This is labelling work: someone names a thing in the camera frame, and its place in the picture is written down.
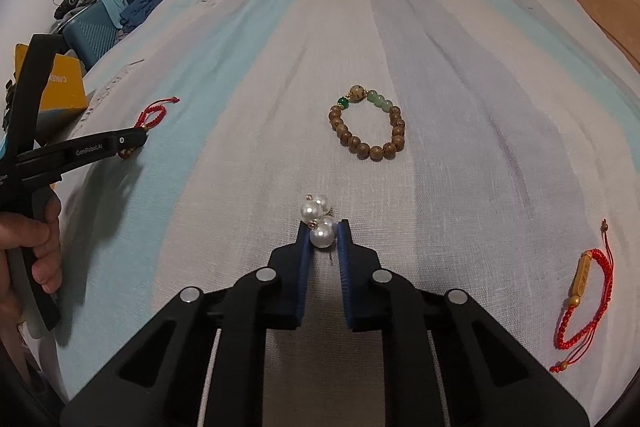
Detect person's left hand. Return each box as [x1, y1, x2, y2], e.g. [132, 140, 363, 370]
[0, 194, 64, 324]

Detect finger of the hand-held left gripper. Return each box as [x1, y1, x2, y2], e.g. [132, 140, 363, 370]
[9, 34, 57, 158]
[15, 127, 150, 175]

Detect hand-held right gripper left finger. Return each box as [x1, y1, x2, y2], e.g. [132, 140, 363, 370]
[60, 221, 315, 427]

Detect light blue cloth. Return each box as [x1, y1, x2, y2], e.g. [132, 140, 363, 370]
[100, 0, 129, 28]

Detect teal suitcase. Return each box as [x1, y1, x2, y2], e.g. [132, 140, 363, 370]
[62, 0, 124, 68]

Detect white pearl bead string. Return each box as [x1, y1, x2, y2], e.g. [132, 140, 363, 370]
[299, 193, 337, 250]

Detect dark blue clothes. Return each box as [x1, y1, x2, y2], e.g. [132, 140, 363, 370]
[120, 0, 169, 32]

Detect brown wooden bead bracelet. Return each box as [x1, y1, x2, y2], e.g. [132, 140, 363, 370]
[328, 84, 406, 161]

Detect black gadget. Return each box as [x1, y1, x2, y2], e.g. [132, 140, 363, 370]
[53, 0, 101, 20]

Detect red cord gold tube bracelet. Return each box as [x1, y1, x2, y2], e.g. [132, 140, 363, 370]
[549, 219, 615, 374]

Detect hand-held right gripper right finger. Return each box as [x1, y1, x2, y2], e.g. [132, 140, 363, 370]
[336, 219, 589, 427]

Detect yellow cardboard box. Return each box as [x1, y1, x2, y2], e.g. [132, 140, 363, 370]
[14, 44, 89, 114]

